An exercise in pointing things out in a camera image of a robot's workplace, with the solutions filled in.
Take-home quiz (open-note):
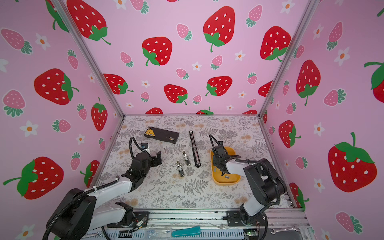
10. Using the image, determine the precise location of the black stapler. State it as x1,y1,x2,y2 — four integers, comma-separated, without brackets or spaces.
189,131,201,168

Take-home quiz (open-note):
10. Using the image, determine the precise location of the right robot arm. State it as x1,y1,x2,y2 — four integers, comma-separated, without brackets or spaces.
212,144,288,225

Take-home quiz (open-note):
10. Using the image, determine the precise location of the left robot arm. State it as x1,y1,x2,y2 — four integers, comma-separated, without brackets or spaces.
43,150,162,240

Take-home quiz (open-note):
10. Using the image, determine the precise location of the yellow plastic tray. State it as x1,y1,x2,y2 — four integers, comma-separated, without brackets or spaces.
211,150,241,186

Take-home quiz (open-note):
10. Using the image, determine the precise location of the black tool case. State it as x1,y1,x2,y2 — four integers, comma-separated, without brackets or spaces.
144,127,180,144

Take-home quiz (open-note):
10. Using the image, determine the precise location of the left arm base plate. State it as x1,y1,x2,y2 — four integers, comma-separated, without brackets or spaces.
107,211,150,228

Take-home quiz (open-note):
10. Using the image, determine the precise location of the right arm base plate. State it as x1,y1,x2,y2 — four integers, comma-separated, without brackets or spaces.
222,211,268,227

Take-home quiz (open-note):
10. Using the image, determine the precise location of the teal handled tool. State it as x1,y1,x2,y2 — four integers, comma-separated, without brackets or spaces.
172,226,201,238

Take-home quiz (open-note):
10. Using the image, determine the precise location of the aluminium rail frame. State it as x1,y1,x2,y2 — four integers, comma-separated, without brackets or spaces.
83,208,316,240

